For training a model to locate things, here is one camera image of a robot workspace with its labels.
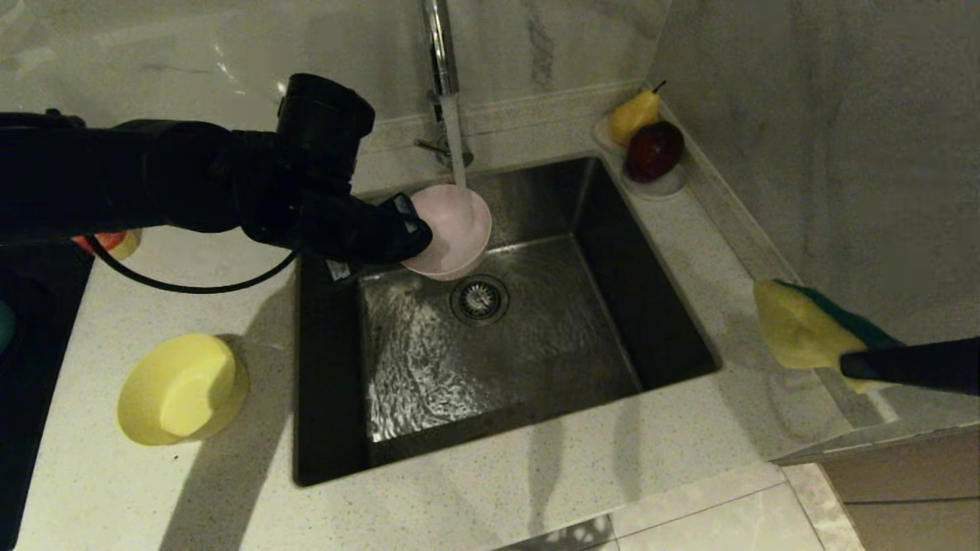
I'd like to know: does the pink bowl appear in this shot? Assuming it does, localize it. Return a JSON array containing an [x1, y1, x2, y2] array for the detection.
[[400, 184, 493, 282]]

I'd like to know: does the green sponge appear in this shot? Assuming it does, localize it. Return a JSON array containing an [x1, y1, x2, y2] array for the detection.
[[753, 279, 906, 395]]

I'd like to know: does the chrome faucet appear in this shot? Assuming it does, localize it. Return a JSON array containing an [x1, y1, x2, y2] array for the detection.
[[413, 0, 475, 172]]

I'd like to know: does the yellow bowl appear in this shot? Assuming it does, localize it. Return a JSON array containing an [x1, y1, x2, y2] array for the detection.
[[117, 333, 250, 447]]

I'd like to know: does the round metal sink drain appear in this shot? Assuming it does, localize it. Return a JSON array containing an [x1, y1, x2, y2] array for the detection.
[[450, 275, 510, 328]]

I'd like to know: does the stainless steel sink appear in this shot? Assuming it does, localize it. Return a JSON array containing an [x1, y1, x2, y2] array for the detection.
[[295, 155, 721, 487]]

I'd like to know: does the beige wooden cabinet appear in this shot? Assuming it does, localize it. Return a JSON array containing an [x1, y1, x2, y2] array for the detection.
[[766, 419, 980, 551]]

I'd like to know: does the yellow pear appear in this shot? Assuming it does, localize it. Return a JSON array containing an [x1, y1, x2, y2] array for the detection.
[[609, 83, 665, 148]]

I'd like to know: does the dark red apple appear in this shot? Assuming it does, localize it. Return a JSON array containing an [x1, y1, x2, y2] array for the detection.
[[624, 122, 684, 184]]

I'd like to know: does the white fruit dish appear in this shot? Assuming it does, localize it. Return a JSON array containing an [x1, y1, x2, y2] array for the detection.
[[591, 119, 688, 201]]

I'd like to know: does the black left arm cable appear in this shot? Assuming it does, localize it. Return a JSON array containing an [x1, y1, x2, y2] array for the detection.
[[83, 233, 299, 295]]

